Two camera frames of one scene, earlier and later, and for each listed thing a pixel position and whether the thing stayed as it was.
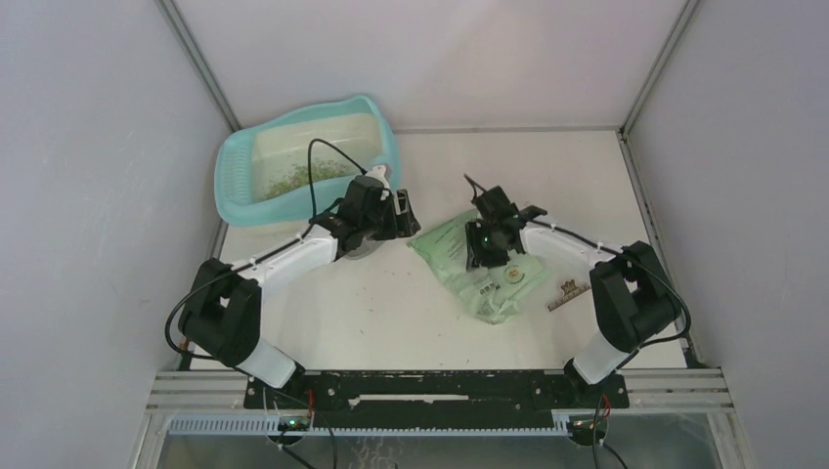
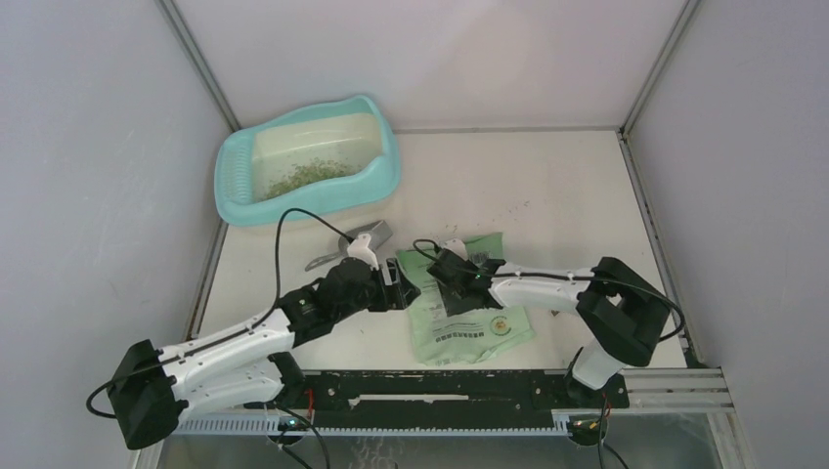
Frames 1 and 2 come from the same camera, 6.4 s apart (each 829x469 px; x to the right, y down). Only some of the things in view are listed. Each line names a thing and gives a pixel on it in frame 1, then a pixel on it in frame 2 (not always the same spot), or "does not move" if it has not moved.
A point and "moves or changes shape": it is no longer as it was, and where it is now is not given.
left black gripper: [404, 225] → [398, 295]
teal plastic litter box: [284, 169] does not move
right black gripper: [475, 258] → [451, 307]
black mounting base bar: [432, 399] does not move
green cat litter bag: [495, 291] moves or changes shape
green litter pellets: [299, 175] does not move
